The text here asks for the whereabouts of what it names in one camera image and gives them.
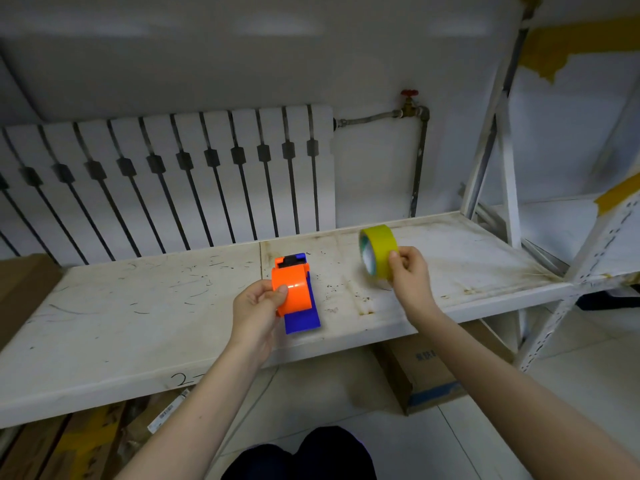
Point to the person's left hand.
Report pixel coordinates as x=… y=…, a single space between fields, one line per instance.
x=255 y=314

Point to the person's right hand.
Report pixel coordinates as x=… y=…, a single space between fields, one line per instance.
x=412 y=287

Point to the person's left thumb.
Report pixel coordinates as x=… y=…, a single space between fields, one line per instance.
x=274 y=295

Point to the person's right thumb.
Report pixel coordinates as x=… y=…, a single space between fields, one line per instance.
x=394 y=262

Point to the yellow tape roll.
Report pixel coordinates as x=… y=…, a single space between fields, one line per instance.
x=378 y=252

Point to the orange and blue tape dispenser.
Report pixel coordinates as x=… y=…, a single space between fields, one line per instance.
x=296 y=292

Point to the person's right forearm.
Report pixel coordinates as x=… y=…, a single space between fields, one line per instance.
x=520 y=399

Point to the person's left forearm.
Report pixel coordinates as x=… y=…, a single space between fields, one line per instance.
x=187 y=419

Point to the white metal shelf rack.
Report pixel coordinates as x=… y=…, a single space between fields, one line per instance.
x=320 y=274

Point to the cardboard box with blue tape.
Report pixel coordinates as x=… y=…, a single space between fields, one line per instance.
x=430 y=367

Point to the grey metal pipe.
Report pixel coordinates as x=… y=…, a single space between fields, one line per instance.
x=417 y=144

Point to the white radiator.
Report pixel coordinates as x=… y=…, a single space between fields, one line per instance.
x=165 y=187

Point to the person's dark trouser leg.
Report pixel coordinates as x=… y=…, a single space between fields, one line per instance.
x=305 y=457

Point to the brown cardboard box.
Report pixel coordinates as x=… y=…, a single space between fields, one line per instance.
x=22 y=289

